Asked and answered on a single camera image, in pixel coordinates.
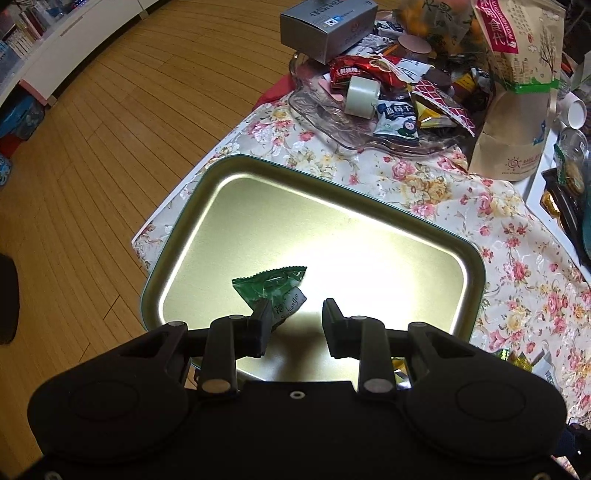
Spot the empty-bottomed gold metal tray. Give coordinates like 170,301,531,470
140,155,487,383

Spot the blue white snack packet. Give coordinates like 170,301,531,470
373,99,421,146

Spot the white cabinet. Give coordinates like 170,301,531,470
0,0,169,109

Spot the white cup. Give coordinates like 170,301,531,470
556,92,588,130

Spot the floral tablecloth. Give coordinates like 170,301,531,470
131,78,591,425

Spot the bag of oranges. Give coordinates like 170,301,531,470
397,0,490,56

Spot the white tray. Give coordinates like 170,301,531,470
525,88,591,241

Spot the green candy packet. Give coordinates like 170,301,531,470
232,265,308,333

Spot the clear glass tray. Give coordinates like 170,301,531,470
288,51,472,160

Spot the tall printed paper bag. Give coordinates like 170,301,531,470
473,0,565,94

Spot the red white lattice packet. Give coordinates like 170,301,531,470
411,79,476,137

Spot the pink round lid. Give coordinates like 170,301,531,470
398,34,432,55

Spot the blue storage box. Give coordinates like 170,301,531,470
0,99,47,139

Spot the silver cardboard box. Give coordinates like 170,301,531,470
280,0,379,65

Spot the dark round object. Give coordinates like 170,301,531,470
0,253,21,345

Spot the red snack packet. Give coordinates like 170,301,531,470
329,54,402,88

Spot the clear tape roll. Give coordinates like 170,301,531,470
344,75,382,118

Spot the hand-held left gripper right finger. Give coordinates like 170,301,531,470
322,298,481,400

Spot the dark brown snack packet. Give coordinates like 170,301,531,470
540,168,591,268

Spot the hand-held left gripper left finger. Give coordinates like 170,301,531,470
110,299,274,400

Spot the yellow snack packet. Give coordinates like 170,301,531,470
416,99,455,130

